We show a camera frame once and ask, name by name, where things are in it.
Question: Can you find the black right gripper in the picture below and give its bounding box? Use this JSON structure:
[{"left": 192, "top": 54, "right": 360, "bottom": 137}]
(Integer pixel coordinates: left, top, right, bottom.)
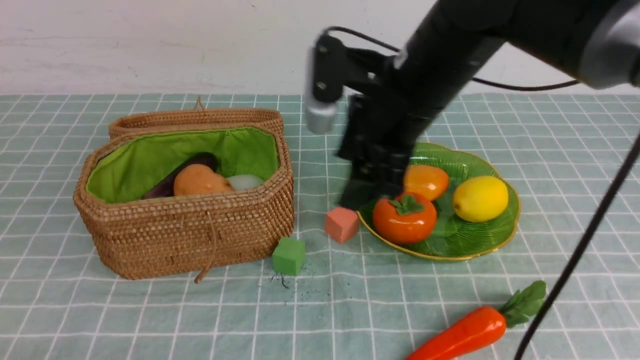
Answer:
[{"left": 336, "top": 55, "right": 446, "bottom": 211}]

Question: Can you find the orange toy persimmon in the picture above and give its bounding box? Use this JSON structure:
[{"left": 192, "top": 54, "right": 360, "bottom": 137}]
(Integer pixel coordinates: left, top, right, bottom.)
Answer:
[{"left": 372, "top": 192, "right": 438, "bottom": 245}]

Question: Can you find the orange yellow toy mango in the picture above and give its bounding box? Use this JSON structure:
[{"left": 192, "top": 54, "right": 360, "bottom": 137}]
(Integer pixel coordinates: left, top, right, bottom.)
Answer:
[{"left": 404, "top": 164, "right": 450, "bottom": 202}]

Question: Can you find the yellow toy lemon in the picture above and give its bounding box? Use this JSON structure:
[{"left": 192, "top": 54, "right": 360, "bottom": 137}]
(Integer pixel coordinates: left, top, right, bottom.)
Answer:
[{"left": 452, "top": 175, "right": 509, "bottom": 223}]

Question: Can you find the white toy radish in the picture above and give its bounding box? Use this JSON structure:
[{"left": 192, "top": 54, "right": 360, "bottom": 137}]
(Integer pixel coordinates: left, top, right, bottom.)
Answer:
[{"left": 225, "top": 174, "right": 264, "bottom": 192}]

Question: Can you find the orange toy carrot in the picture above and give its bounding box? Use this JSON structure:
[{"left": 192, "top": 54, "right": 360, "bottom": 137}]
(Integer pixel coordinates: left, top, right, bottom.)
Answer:
[{"left": 407, "top": 280, "right": 547, "bottom": 360}]

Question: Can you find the brown toy potato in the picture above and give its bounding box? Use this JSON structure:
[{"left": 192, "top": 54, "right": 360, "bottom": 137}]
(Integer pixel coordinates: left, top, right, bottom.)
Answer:
[{"left": 173, "top": 164, "right": 234, "bottom": 197}]

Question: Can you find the purple toy eggplant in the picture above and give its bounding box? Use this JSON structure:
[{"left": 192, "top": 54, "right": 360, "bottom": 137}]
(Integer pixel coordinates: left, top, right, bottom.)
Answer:
[{"left": 141, "top": 152, "right": 218, "bottom": 199}]

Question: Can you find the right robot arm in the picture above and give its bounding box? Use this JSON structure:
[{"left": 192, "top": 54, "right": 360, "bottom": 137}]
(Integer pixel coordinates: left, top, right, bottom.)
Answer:
[{"left": 333, "top": 0, "right": 639, "bottom": 211}]

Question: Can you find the salmon pink foam cube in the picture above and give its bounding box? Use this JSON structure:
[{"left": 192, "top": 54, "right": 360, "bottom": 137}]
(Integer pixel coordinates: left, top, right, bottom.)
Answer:
[{"left": 324, "top": 207, "right": 359, "bottom": 244}]

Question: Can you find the green glass leaf plate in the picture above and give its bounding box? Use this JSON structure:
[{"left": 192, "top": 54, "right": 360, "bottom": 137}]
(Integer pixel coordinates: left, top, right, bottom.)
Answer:
[{"left": 358, "top": 142, "right": 521, "bottom": 262}]

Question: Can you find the green foam cube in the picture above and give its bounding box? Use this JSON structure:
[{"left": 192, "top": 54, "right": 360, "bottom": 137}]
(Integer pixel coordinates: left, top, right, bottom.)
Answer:
[{"left": 271, "top": 237, "right": 306, "bottom": 277}]

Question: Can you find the green checkered tablecloth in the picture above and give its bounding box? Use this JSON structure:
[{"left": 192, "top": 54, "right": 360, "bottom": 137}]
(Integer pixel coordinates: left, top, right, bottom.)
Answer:
[{"left": 0, "top": 93, "right": 639, "bottom": 360}]

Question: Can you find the woven rattan basket lid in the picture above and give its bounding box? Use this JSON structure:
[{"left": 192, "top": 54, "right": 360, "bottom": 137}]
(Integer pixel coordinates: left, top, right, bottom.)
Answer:
[{"left": 108, "top": 97, "right": 284, "bottom": 139}]

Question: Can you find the woven rattan basket green lining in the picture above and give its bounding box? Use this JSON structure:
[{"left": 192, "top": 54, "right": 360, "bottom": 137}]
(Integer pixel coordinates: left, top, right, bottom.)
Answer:
[{"left": 73, "top": 124, "right": 296, "bottom": 281}]

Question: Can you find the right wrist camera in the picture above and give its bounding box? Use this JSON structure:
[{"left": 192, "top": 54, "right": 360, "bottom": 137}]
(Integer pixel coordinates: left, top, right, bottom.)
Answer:
[{"left": 304, "top": 31, "right": 406, "bottom": 135}]

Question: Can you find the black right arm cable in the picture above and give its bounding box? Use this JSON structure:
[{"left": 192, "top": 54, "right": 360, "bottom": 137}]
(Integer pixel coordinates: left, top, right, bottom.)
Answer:
[{"left": 325, "top": 26, "right": 640, "bottom": 360}]

